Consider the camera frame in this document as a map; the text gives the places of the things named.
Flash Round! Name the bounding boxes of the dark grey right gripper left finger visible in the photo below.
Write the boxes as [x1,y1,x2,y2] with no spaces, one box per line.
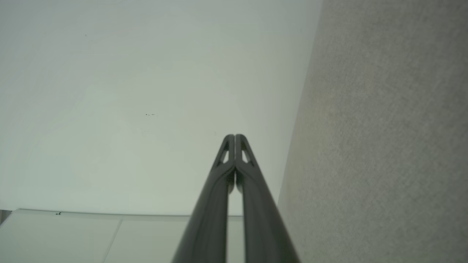
[171,134,235,263]

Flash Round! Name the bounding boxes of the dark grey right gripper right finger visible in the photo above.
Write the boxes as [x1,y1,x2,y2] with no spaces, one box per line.
[235,134,301,263]

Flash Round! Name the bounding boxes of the grey fabric sofa cushion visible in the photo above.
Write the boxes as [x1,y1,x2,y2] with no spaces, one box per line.
[277,0,468,263]

